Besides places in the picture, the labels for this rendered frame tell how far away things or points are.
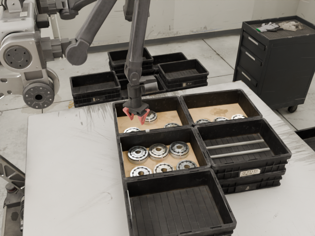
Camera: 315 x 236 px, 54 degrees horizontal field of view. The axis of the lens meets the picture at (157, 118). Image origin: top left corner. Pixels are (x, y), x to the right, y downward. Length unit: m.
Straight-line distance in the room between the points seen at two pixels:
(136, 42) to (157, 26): 3.44
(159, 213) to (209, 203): 0.22
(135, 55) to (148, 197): 0.62
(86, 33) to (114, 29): 3.35
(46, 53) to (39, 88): 0.37
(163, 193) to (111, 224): 0.28
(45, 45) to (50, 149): 0.86
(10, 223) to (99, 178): 0.77
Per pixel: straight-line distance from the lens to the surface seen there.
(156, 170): 1.48
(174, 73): 2.99
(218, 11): 4.99
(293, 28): 3.20
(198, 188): 1.46
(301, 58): 3.13
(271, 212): 1.62
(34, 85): 1.53
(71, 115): 2.15
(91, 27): 1.20
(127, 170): 1.52
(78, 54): 1.19
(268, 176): 1.62
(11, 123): 3.45
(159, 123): 1.79
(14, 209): 2.30
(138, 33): 1.23
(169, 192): 1.43
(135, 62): 1.25
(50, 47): 1.20
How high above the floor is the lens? 1.94
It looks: 37 degrees down
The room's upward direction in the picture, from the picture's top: straight up
